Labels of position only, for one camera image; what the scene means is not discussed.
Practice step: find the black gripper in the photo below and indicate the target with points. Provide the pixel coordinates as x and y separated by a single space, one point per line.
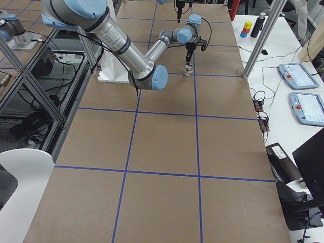
179 12

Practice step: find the yellow red blue blocks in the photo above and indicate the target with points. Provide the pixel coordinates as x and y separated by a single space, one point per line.
246 29

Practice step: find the blue teach pendant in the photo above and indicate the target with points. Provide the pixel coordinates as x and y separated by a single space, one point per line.
297 76
308 108

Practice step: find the black monitor stand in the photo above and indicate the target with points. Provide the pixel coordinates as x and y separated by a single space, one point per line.
299 208

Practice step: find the black bottle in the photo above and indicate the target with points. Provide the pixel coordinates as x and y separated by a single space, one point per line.
258 25

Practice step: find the brown cardboard box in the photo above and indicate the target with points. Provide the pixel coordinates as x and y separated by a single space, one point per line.
283 165

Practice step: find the black monitor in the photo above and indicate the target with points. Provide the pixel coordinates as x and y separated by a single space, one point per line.
309 160

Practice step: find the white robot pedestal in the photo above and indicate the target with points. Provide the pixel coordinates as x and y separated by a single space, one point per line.
111 70

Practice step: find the aluminium frame post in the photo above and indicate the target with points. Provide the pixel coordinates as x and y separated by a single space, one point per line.
266 31

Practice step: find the seated person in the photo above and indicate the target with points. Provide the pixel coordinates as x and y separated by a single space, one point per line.
301 11

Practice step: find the upper blue teach pendant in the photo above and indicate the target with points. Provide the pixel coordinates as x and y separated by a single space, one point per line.
297 76

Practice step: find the lower blue teach pendant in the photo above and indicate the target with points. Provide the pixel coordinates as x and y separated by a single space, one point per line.
308 108

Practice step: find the white PPR valve fitting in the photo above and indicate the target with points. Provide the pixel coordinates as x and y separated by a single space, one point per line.
188 72

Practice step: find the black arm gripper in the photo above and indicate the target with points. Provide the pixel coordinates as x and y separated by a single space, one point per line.
189 47

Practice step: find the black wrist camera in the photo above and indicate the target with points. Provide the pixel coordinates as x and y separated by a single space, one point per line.
202 43

